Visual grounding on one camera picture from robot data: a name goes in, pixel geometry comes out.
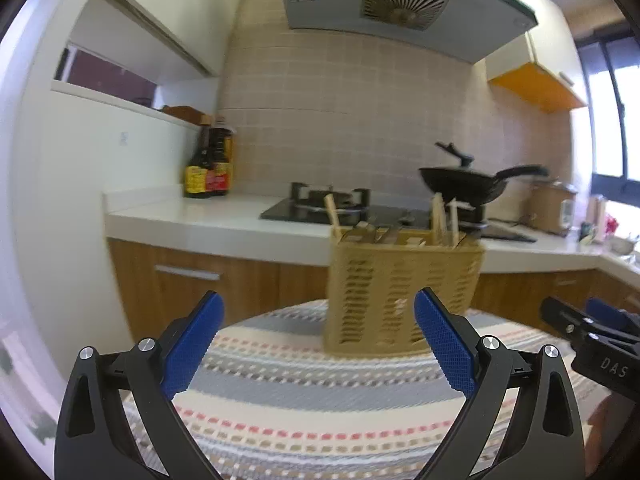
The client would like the striped woven table mat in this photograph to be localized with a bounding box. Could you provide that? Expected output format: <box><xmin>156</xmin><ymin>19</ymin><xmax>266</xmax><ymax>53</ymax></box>
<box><xmin>119</xmin><ymin>299</ymin><xmax>612</xmax><ymax>480</ymax></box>

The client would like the black gas stove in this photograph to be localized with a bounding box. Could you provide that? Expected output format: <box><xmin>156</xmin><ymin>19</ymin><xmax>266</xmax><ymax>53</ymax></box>
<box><xmin>259</xmin><ymin>182</ymin><xmax>536</xmax><ymax>244</ymax></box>

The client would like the beige plastic utensil basket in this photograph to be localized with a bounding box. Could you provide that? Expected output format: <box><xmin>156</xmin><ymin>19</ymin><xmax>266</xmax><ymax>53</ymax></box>
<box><xmin>323</xmin><ymin>228</ymin><xmax>485</xmax><ymax>359</ymax></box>

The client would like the person's hand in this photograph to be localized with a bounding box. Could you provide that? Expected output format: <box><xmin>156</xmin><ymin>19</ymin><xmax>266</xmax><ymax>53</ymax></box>
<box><xmin>585</xmin><ymin>393</ymin><xmax>632</xmax><ymax>476</ymax></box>

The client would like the orange wall cabinet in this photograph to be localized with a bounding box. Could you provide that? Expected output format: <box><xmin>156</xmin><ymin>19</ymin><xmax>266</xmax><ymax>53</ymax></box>
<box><xmin>485</xmin><ymin>0</ymin><xmax>588</xmax><ymax>113</ymax></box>

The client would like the dark soy sauce bottle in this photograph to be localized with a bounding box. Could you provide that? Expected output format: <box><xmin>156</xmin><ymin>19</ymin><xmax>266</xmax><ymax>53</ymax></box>
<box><xmin>183</xmin><ymin>118</ymin><xmax>213</xmax><ymax>198</ymax></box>

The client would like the range hood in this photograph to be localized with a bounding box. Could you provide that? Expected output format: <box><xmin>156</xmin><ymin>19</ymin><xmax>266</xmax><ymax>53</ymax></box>
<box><xmin>283</xmin><ymin>0</ymin><xmax>538</xmax><ymax>64</ymax></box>

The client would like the black frying pan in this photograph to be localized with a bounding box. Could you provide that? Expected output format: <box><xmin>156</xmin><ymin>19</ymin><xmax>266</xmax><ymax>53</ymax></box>
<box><xmin>419</xmin><ymin>142</ymin><xmax>549</xmax><ymax>208</ymax></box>

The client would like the white kitchen countertop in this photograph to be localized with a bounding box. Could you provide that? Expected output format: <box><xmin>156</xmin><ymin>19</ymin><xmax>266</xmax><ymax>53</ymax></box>
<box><xmin>102</xmin><ymin>185</ymin><xmax>639</xmax><ymax>288</ymax></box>

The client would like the green patterned mug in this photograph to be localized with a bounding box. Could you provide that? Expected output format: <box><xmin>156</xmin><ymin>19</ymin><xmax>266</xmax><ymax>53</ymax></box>
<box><xmin>578</xmin><ymin>221</ymin><xmax>596</xmax><ymax>245</ymax></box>

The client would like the beige rice cooker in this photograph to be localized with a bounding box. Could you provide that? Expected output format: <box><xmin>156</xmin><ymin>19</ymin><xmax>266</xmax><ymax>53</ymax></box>
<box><xmin>525</xmin><ymin>179</ymin><xmax>577</xmax><ymax>237</ymax></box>

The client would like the red label sauce bottle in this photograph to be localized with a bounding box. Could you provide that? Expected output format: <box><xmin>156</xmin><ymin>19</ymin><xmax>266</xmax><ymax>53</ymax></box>
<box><xmin>208</xmin><ymin>116</ymin><xmax>234</xmax><ymax>196</ymax></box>

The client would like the wooden chopstick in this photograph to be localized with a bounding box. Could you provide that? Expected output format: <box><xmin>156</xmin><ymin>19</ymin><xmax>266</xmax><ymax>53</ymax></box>
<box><xmin>449</xmin><ymin>200</ymin><xmax>460</xmax><ymax>247</ymax></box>
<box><xmin>324</xmin><ymin>193</ymin><xmax>342</xmax><ymax>236</ymax></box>
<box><xmin>432</xmin><ymin>193</ymin><xmax>447</xmax><ymax>246</ymax></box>

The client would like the cabinet drawer handle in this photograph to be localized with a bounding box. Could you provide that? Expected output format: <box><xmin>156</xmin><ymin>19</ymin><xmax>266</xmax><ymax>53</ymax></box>
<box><xmin>154</xmin><ymin>264</ymin><xmax>221</xmax><ymax>282</ymax></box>

